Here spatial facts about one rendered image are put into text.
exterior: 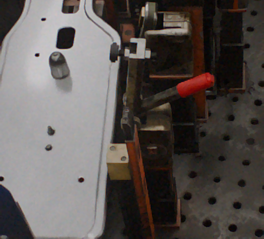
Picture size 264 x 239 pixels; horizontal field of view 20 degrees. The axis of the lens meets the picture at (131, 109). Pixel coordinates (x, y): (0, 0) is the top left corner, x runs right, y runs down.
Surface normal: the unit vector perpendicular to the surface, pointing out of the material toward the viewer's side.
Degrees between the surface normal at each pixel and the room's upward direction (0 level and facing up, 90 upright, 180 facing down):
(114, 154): 0
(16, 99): 0
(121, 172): 90
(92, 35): 0
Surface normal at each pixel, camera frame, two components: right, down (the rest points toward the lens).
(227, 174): -0.10, -0.57
